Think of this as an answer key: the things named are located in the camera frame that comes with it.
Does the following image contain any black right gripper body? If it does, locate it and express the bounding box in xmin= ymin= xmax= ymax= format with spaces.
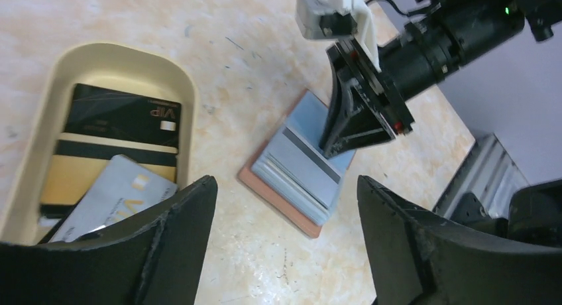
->
xmin=327 ymin=0 xmax=525 ymax=136

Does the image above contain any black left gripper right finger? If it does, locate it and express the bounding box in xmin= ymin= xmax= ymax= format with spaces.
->
xmin=357 ymin=176 xmax=561 ymax=304

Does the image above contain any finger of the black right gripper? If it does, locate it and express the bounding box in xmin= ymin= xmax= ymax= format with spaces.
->
xmin=319 ymin=59 xmax=395 ymax=158

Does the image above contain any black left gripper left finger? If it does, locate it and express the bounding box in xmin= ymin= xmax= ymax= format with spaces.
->
xmin=1 ymin=176 xmax=218 ymax=304

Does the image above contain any silver VIP card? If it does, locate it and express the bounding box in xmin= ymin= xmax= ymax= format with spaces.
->
xmin=43 ymin=155 xmax=178 ymax=243

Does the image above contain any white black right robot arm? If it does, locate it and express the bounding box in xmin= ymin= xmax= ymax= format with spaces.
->
xmin=319 ymin=0 xmax=561 ymax=158

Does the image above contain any gold and black card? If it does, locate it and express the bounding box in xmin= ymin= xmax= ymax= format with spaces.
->
xmin=38 ymin=133 xmax=179 ymax=218

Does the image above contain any black VIP card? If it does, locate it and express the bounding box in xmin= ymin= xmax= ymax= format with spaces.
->
xmin=64 ymin=84 xmax=182 ymax=149

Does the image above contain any beige oval plastic tray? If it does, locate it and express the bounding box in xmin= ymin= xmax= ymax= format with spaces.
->
xmin=1 ymin=42 xmax=199 ymax=245

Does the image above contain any aluminium side rail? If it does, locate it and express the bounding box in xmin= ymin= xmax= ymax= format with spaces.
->
xmin=433 ymin=134 xmax=530 ymax=218

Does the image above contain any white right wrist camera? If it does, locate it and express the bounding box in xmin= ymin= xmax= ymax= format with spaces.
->
xmin=296 ymin=0 xmax=381 ymax=71

